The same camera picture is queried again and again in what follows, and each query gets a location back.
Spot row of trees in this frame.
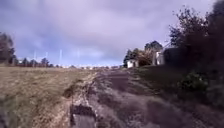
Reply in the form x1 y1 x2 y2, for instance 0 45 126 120
13 57 78 69

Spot grass field beside track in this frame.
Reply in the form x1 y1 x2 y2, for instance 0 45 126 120
0 65 98 128

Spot small white building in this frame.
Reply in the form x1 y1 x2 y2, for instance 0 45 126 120
126 58 139 69

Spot dense dark trees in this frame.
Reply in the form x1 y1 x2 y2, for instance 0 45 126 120
168 0 224 73

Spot grassy verge with weeds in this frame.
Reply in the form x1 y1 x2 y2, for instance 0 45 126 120
128 63 224 111

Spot pale gravel track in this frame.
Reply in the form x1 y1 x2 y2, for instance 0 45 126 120
49 68 224 128

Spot tall dark tree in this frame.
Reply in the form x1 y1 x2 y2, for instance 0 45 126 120
0 32 16 65

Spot dark bush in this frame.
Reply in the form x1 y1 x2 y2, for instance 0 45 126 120
177 72 210 95

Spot row of pale poles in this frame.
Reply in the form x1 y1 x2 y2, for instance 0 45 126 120
32 49 82 68

